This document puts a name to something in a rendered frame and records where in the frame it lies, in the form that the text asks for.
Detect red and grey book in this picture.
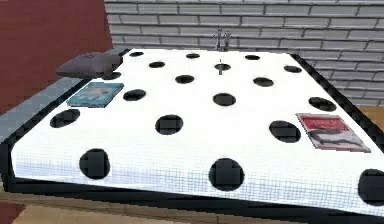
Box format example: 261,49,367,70
295,112,372,154

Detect white bed with black dots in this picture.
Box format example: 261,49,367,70
0,48,384,224

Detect dark grey pillow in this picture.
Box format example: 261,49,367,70
55,51,124,80

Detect teal blue book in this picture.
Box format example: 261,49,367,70
66,81,125,109

